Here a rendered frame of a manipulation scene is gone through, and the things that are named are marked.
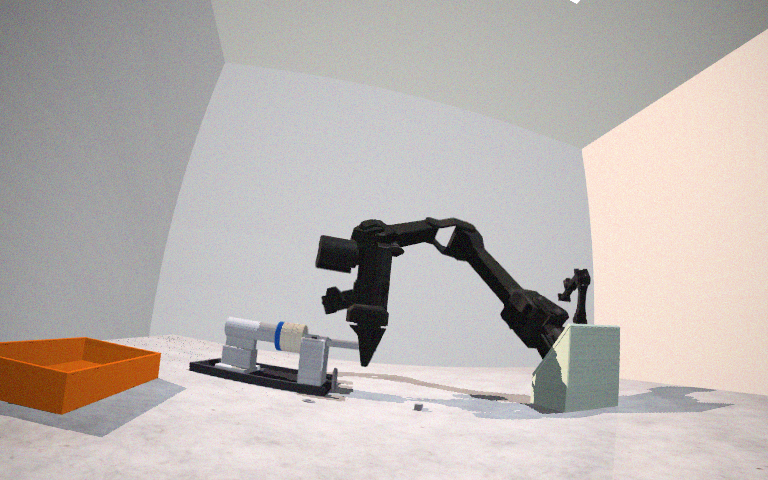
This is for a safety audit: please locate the orange open-top tray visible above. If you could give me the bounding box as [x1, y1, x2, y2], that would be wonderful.
[0, 337, 161, 415]

